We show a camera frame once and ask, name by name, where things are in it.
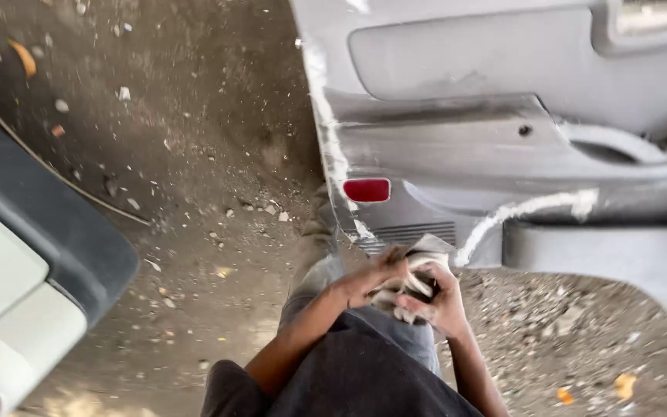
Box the person's left hand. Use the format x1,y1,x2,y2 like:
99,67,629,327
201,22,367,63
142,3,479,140
333,246,411,309

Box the person's right hand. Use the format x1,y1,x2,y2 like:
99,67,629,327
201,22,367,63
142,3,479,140
396,262,470,339

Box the white cloth rag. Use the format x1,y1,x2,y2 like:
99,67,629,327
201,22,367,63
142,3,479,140
368,234,457,325

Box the red door reflector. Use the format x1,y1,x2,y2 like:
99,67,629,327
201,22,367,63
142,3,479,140
343,178,392,204

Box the person's dusty shoe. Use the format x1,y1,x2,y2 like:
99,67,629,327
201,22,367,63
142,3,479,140
301,184,340,261

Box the person's black shirt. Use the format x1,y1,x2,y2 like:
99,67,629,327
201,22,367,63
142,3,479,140
200,312,485,417

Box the grey car door panel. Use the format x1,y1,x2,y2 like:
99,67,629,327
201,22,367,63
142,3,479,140
288,0,667,332

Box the white car rear bumper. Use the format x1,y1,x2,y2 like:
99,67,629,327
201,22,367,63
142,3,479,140
0,98,140,417

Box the thin cable on ground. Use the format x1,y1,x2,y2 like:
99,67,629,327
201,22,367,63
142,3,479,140
0,74,152,227

